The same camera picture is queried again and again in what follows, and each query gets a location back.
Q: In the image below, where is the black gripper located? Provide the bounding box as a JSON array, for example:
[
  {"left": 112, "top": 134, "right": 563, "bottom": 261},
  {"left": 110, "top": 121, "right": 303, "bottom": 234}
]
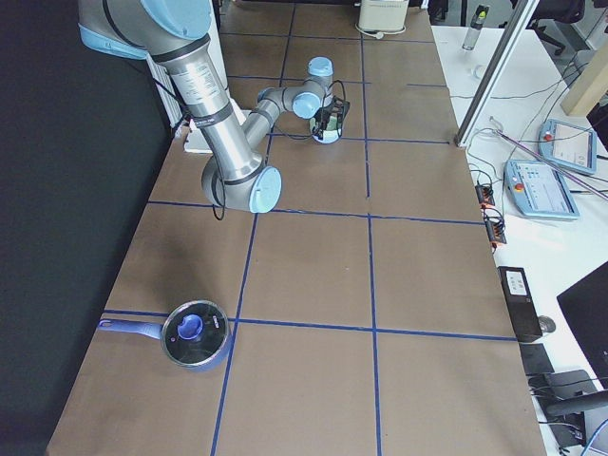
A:
[{"left": 313, "top": 96, "right": 351, "bottom": 139}]

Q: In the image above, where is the green bowl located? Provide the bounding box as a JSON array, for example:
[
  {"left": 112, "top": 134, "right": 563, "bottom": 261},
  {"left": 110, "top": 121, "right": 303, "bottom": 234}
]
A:
[{"left": 320, "top": 116, "right": 341, "bottom": 141}]

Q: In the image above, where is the blue bowl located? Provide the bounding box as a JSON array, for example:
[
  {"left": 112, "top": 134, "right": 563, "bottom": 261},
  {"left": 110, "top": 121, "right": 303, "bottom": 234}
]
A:
[{"left": 310, "top": 118, "right": 342, "bottom": 144}]

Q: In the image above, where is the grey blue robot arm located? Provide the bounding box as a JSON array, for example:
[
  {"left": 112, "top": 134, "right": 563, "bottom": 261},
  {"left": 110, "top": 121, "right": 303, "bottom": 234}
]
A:
[{"left": 78, "top": 0, "right": 350, "bottom": 213}]

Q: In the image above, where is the chrome toaster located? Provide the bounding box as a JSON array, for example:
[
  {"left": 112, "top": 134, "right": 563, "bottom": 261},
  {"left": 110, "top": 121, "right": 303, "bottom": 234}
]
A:
[{"left": 357, "top": 0, "right": 409, "bottom": 34}]

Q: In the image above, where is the orange black connector block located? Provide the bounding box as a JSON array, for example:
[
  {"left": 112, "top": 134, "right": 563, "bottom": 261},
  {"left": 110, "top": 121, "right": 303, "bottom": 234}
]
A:
[{"left": 475, "top": 183, "right": 496, "bottom": 209}]

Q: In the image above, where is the near teach pendant tablet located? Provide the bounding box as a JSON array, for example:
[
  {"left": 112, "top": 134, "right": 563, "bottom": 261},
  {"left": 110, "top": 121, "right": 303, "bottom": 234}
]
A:
[{"left": 503, "top": 160, "right": 580, "bottom": 220}]

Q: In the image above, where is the teach pendant tablet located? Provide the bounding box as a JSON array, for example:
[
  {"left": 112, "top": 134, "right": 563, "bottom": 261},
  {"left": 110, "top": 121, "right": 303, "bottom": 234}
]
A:
[
  {"left": 503, "top": 160, "right": 580, "bottom": 220},
  {"left": 538, "top": 119, "right": 598, "bottom": 176}
]

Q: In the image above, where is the far teach pendant tablet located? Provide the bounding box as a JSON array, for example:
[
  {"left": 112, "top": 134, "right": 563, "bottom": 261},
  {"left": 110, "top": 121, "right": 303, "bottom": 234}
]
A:
[{"left": 538, "top": 119, "right": 598, "bottom": 176}]

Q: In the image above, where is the blue saucepan with lid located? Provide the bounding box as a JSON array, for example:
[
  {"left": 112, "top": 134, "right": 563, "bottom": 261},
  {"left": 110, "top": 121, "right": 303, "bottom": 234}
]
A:
[{"left": 98, "top": 300, "right": 234, "bottom": 371}]

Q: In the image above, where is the black power supply box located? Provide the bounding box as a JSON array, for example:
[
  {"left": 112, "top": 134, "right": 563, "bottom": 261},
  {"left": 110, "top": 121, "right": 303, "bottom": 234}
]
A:
[{"left": 498, "top": 266, "right": 542, "bottom": 343}]

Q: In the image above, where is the black monitor at edge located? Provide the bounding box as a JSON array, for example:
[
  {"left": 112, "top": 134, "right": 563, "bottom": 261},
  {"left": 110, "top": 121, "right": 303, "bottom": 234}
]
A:
[{"left": 558, "top": 263, "right": 608, "bottom": 388}]

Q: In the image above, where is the white power plug cable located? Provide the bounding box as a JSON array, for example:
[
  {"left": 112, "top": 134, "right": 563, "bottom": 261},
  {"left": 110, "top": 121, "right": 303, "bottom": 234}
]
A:
[{"left": 356, "top": 26, "right": 408, "bottom": 39}]

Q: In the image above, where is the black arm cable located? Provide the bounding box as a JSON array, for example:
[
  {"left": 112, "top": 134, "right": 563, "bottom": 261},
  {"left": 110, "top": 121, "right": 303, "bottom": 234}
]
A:
[{"left": 151, "top": 79, "right": 347, "bottom": 221}]

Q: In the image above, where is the aluminium frame post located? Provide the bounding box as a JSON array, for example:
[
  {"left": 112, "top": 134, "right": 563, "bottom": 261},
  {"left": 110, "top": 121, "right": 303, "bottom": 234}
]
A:
[{"left": 454, "top": 0, "right": 540, "bottom": 147}]

